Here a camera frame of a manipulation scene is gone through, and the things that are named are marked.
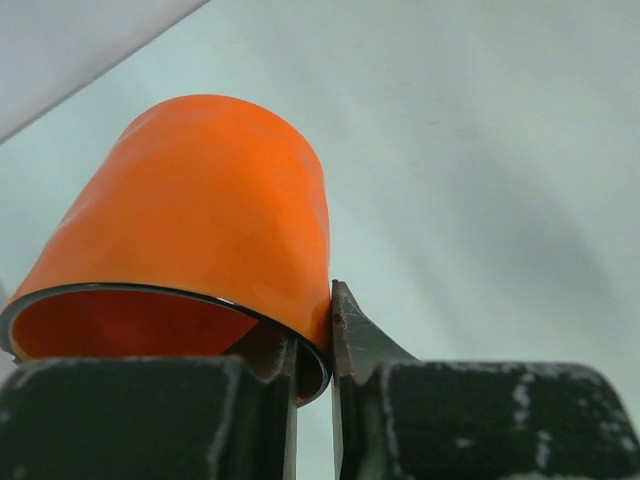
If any orange mug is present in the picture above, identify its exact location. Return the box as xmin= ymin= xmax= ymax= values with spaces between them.
xmin=1 ymin=94 xmax=331 ymax=405

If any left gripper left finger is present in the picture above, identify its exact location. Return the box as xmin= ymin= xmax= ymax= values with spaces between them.
xmin=1 ymin=333 xmax=298 ymax=479

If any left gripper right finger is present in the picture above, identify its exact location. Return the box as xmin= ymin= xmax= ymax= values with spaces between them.
xmin=332 ymin=281 xmax=639 ymax=480

